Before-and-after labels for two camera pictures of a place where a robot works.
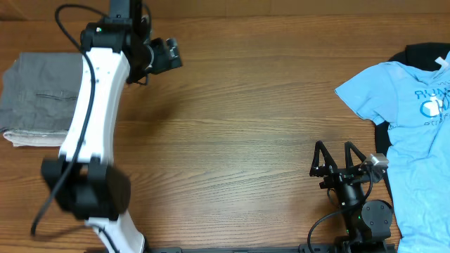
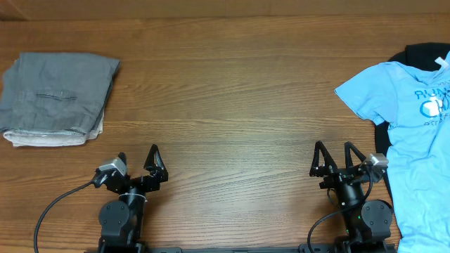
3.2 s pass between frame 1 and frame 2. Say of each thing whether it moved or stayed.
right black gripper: stayed
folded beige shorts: stayed
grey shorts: stayed
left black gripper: moved
